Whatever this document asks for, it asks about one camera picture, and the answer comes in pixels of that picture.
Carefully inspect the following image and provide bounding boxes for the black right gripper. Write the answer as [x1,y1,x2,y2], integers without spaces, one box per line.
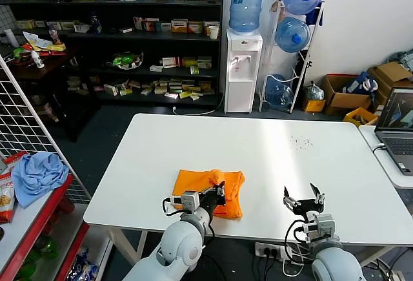
[283,182,327,223]

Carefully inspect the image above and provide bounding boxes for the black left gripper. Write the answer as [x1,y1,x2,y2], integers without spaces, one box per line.
[199,181,227,216]

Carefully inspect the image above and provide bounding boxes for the orange t-shirt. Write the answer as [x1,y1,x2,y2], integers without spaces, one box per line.
[172,169,246,220]

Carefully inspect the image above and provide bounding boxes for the blue plaid clothes pile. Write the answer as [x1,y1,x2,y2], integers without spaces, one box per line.
[385,48,413,72]

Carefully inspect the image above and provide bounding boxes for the large white table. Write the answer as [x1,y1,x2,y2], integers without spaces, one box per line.
[83,112,413,272]

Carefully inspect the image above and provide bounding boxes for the white power strip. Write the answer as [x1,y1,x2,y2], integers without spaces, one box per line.
[254,242,293,261]

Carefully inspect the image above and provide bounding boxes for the small white side table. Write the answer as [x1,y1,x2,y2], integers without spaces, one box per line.
[358,125,413,190]

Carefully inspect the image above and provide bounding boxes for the small yellow box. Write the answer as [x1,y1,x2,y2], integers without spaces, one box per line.
[303,98,327,113]

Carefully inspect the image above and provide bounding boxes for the yellow plastic bin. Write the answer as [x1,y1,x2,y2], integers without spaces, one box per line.
[343,107,378,127]

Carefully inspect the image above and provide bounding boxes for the white water dispenser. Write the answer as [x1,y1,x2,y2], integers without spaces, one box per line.
[225,28,263,114]

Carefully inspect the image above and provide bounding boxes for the grey open laptop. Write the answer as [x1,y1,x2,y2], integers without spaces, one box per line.
[374,87,413,176]

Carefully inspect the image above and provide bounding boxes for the open brown cardboard box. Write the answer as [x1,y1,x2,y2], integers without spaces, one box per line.
[321,74,372,116]

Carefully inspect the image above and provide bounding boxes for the clear plastic bag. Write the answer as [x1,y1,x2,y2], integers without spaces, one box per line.
[305,81,325,101]

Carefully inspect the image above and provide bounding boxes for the blue white bag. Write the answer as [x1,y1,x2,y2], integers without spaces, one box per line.
[343,71,378,94]

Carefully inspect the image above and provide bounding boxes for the closed brown cardboard box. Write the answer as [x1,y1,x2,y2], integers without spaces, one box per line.
[367,61,413,107]

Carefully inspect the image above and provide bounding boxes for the blue white packet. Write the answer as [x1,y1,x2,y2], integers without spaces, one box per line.
[66,245,99,281]

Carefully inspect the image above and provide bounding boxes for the bowl with green bag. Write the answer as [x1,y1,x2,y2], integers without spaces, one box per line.
[106,50,145,70]

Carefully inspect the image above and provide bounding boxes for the black shelf unit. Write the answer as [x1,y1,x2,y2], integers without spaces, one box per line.
[0,0,225,107]

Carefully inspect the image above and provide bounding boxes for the orange medicine box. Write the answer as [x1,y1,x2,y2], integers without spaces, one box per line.
[170,19,188,34]

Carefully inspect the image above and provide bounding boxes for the red-edged shelf cart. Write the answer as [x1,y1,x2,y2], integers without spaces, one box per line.
[0,151,114,281]

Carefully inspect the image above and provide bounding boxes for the light blue crumpled garment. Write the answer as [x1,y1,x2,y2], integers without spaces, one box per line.
[11,151,69,209]

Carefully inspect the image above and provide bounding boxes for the green plastic bottle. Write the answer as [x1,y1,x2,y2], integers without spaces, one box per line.
[32,235,61,261]

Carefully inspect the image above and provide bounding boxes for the upright blue water jug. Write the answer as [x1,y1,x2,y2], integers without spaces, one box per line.
[228,0,265,34]

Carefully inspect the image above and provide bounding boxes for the white metal jug rack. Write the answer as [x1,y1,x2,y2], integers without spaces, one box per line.
[257,0,326,114]

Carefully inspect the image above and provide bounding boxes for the dark wooden table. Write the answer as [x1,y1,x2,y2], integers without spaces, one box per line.
[0,43,101,143]

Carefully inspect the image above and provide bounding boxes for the red white snack packet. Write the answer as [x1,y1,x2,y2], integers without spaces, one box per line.
[1,151,29,167]

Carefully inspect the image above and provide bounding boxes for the dark blue bottle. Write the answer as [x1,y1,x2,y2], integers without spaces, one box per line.
[89,11,103,35]

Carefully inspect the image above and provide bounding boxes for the orange snack bag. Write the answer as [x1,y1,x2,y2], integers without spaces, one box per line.
[0,171,16,224]

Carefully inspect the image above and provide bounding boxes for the small white bottle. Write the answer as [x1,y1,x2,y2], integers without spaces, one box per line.
[30,50,45,69]

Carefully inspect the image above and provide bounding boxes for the pink drink bottle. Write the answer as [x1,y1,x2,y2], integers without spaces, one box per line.
[48,24,63,45]

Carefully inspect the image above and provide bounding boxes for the pile of yellow papers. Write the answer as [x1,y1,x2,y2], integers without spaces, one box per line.
[22,31,67,52]

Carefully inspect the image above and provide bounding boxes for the green snack bag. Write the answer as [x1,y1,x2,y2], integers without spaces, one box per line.
[12,44,33,61]

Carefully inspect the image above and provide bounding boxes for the white cylinder roll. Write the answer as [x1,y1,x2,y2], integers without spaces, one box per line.
[3,28,20,48]

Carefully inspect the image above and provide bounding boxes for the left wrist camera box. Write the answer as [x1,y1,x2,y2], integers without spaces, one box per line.
[170,191,200,213]

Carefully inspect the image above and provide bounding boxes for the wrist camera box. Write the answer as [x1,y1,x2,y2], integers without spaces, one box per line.
[170,191,200,213]
[303,213,336,243]

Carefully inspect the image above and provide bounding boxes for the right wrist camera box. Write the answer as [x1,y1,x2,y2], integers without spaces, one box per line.
[303,213,336,243]

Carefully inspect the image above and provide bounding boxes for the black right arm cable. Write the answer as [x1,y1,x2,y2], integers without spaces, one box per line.
[284,218,310,262]

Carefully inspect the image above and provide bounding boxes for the white cable under table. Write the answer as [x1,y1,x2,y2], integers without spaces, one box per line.
[282,244,316,277]

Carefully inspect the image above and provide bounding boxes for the white floor cable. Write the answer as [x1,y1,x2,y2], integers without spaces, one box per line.
[172,92,225,116]

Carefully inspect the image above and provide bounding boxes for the white wire grid panel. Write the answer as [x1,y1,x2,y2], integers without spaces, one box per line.
[0,55,92,203]

